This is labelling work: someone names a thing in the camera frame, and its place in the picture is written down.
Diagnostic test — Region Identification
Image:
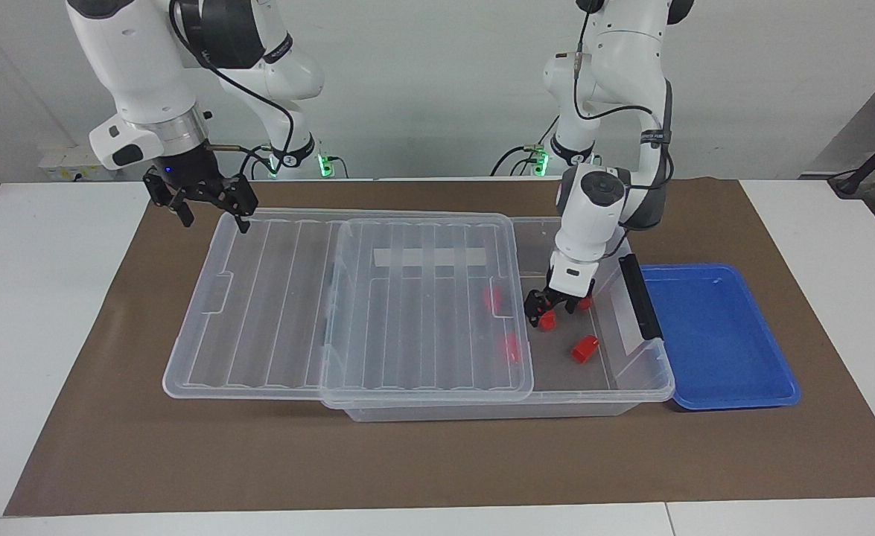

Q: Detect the blue plastic tray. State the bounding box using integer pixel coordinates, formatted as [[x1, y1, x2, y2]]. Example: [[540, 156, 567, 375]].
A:
[[642, 263, 801, 411]]

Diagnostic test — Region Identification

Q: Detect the brown table mat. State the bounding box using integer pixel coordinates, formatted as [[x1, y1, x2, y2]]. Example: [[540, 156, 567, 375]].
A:
[[4, 177, 875, 517]]

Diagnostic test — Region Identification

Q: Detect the clear plastic storage box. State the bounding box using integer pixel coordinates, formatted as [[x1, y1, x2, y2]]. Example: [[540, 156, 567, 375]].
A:
[[321, 214, 676, 424]]

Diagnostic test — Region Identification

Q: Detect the black base cable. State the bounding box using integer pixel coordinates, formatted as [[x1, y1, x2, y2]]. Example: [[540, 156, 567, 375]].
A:
[[489, 115, 559, 179]]

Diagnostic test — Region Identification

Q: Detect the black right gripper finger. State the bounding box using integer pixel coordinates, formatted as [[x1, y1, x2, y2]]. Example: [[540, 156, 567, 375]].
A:
[[144, 170, 195, 228], [221, 176, 259, 234]]

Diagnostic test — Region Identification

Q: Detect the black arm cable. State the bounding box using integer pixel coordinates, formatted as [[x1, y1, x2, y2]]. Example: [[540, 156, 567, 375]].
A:
[[169, 0, 296, 179], [573, 0, 672, 187]]

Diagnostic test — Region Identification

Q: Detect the black tripod leg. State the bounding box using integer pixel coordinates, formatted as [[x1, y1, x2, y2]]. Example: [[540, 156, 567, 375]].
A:
[[828, 119, 875, 198]]

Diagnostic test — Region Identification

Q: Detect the black box latch handle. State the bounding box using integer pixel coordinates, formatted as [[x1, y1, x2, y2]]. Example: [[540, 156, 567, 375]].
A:
[[618, 254, 664, 342]]

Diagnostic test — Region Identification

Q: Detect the white wall socket strip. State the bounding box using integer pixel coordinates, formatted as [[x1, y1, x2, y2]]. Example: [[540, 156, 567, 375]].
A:
[[39, 147, 103, 183]]

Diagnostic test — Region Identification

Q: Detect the clear ribbed plastic lid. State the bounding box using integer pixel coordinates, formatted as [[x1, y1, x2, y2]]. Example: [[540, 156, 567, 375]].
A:
[[163, 209, 535, 403]]

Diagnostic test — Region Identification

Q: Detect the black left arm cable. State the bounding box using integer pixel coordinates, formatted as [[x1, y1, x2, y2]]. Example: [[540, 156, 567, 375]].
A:
[[573, 0, 672, 187]]

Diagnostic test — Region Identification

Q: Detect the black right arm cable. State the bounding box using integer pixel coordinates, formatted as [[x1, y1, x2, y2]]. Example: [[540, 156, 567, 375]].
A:
[[169, 0, 296, 179]]

